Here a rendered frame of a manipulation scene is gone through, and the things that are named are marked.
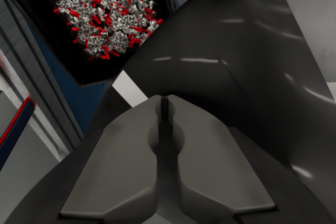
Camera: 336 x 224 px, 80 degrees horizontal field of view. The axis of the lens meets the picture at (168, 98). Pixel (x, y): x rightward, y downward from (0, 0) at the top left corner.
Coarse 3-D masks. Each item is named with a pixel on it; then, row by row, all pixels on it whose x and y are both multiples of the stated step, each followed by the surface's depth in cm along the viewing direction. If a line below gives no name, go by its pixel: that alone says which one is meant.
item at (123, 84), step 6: (120, 78) 15; (126, 78) 15; (114, 84) 16; (120, 84) 16; (126, 84) 15; (132, 84) 15; (120, 90) 16; (126, 90) 15; (132, 90) 15; (138, 90) 15; (126, 96) 16; (132, 96) 15; (138, 96) 15; (144, 96) 15; (132, 102) 16; (138, 102) 15
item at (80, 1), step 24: (72, 0) 25; (96, 0) 25; (120, 0) 25; (144, 0) 25; (72, 24) 27; (96, 24) 27; (120, 24) 27; (144, 24) 27; (96, 48) 30; (120, 48) 30
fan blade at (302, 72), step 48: (192, 0) 12; (240, 0) 11; (144, 48) 14; (192, 48) 13; (240, 48) 12; (288, 48) 11; (192, 96) 13; (240, 96) 12; (288, 96) 11; (288, 144) 12
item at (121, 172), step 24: (120, 120) 10; (144, 120) 10; (96, 144) 8; (120, 144) 8; (144, 144) 8; (96, 168) 7; (120, 168) 7; (144, 168) 7; (72, 192) 6; (96, 192) 6; (120, 192) 6; (144, 192) 6; (72, 216) 6; (96, 216) 6; (120, 216) 6; (144, 216) 7
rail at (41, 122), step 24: (0, 0) 28; (0, 24) 28; (24, 24) 33; (0, 48) 28; (24, 48) 33; (0, 72) 31; (24, 72) 32; (48, 72) 40; (24, 96) 34; (48, 96) 39; (48, 120) 39; (72, 120) 50; (48, 144) 45; (72, 144) 50
